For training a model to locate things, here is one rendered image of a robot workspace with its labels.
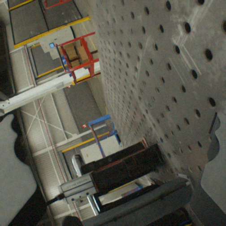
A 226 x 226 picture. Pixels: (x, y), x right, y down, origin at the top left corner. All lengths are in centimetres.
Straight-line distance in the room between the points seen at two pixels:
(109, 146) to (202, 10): 861
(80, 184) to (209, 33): 53
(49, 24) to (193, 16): 476
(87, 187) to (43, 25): 464
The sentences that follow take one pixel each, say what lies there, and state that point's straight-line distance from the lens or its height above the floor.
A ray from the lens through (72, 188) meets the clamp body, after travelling 61.
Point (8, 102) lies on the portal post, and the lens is 482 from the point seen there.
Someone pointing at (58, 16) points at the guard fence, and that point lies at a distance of 510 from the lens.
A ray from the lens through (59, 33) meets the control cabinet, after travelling 1069.
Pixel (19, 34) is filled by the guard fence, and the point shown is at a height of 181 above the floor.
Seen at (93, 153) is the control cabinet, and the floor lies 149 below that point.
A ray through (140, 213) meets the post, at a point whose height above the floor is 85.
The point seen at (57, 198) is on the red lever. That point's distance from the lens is 61.
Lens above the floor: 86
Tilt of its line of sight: 6 degrees down
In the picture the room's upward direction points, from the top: 113 degrees counter-clockwise
